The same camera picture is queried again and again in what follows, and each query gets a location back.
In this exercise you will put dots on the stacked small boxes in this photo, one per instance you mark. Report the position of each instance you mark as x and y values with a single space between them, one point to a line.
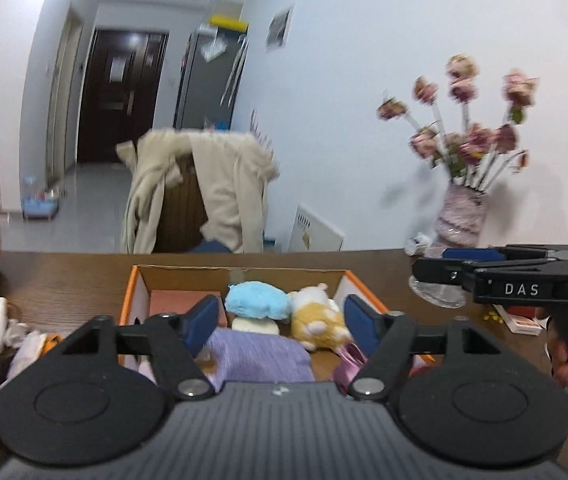
523 325

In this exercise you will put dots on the framed wall picture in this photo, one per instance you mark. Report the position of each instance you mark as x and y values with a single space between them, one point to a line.
280 29

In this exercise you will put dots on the folded umbrella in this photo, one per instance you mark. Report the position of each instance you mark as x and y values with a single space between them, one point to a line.
236 70

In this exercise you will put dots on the pink white vase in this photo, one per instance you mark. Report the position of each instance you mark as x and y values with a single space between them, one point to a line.
461 217

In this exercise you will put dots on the grey refrigerator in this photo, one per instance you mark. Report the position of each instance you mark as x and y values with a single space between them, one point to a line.
208 85

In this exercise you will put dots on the white side door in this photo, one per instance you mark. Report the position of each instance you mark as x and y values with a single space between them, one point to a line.
61 105

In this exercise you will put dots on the orange cardboard box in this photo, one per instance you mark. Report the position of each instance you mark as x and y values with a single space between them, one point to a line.
178 280

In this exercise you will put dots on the crumpled white tissue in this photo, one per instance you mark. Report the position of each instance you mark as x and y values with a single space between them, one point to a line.
28 355

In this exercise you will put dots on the purple knit pouch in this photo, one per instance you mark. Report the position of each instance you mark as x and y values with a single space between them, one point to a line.
264 357

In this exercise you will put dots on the dark brown door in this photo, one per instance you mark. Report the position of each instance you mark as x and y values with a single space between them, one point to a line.
121 100

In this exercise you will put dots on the cream round puff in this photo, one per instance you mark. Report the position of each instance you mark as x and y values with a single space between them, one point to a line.
256 326

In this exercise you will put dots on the light blue plush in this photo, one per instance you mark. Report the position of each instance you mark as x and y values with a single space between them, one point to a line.
256 300

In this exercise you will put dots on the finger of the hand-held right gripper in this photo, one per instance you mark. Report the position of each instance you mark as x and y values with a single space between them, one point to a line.
439 272
471 255

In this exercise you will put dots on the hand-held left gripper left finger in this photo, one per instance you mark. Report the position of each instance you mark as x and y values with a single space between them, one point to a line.
201 324

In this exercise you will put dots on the yellow white hamster plush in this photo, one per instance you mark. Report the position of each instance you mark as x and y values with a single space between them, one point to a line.
316 322

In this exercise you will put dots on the salmon pink box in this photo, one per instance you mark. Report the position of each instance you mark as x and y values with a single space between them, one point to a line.
178 302

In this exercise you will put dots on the blue floor tray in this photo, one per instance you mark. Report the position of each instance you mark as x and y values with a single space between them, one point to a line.
41 202

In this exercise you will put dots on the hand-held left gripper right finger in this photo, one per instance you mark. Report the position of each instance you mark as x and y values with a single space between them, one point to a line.
361 325

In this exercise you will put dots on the beige coat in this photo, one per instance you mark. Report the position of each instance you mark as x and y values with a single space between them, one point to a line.
229 185

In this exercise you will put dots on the small yellow pieces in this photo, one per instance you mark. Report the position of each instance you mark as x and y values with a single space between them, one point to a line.
493 316

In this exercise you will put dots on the dried pink flowers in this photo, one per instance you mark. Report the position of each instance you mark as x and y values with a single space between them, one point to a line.
469 145

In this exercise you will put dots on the pink satin scrunchie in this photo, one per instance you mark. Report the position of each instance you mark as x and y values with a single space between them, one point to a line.
350 367

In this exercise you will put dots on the yellow box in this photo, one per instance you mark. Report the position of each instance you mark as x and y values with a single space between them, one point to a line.
231 22

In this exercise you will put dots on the brown wooden chair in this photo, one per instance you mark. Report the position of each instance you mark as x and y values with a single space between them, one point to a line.
183 210

